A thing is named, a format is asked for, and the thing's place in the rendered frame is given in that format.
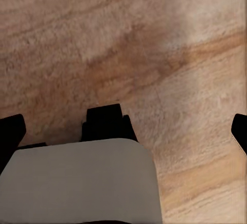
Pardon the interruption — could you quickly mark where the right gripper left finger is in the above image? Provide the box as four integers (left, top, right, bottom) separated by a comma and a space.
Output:
0, 114, 26, 174

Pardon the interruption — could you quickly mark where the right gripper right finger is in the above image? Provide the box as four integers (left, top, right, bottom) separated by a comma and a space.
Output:
231, 113, 247, 154

